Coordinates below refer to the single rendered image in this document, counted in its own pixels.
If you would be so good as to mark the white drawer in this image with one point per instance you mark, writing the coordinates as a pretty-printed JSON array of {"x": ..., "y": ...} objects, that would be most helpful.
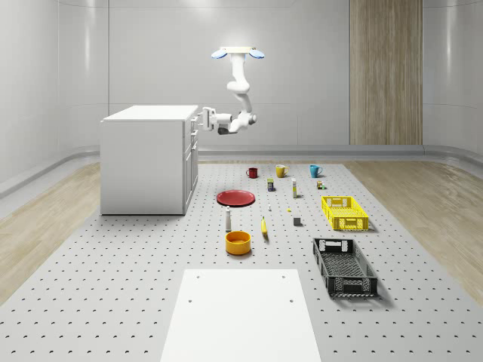
[{"x": 187, "y": 126}]

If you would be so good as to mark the red mug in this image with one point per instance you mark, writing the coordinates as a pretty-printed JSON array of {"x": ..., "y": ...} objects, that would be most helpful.
[{"x": 253, "y": 173}]

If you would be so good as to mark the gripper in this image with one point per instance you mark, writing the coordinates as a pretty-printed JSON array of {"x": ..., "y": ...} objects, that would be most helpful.
[{"x": 208, "y": 118}]

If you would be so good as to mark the white board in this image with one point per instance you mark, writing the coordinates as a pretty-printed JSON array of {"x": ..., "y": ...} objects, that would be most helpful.
[{"x": 241, "y": 320}]

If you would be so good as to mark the red plate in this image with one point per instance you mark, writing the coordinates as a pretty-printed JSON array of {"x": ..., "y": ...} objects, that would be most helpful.
[{"x": 235, "y": 198}]

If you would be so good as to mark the tall white yellow carton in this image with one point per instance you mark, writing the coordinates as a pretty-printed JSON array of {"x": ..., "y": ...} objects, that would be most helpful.
[{"x": 294, "y": 188}]

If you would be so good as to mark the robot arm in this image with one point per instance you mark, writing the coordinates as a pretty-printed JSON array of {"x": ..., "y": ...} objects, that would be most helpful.
[{"x": 238, "y": 84}]

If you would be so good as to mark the tall white bottle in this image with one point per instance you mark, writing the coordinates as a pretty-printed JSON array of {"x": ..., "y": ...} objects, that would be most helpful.
[{"x": 228, "y": 220}]

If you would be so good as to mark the grey cube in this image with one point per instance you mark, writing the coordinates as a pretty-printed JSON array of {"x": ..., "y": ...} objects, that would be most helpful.
[{"x": 297, "y": 221}]

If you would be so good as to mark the white cabinet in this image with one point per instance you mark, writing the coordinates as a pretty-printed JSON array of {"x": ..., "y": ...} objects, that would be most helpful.
[{"x": 141, "y": 166}]

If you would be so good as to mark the banana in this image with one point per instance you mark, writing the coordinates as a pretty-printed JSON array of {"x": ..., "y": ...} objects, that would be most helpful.
[{"x": 264, "y": 227}]

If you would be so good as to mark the yellow mug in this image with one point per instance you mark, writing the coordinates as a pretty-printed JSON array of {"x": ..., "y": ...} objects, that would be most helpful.
[{"x": 280, "y": 171}]

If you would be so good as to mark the yellow basket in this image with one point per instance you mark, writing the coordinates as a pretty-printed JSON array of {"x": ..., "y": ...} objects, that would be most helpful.
[{"x": 349, "y": 223}]

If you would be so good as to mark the blue yellow flat-sided can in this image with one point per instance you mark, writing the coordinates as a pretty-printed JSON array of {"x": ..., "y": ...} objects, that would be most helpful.
[{"x": 270, "y": 185}]

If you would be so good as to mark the yellow bowl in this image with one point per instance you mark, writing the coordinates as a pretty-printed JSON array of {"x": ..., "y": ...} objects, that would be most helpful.
[{"x": 238, "y": 246}]

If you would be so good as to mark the blue mug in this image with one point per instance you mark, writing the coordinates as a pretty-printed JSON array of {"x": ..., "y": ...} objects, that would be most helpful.
[{"x": 314, "y": 171}]

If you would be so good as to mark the dark grey basket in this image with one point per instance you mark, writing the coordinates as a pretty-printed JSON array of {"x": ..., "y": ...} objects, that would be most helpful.
[{"x": 351, "y": 285}]

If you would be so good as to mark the puzzle cube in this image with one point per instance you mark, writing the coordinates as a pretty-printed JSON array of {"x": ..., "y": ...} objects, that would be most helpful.
[{"x": 321, "y": 184}]

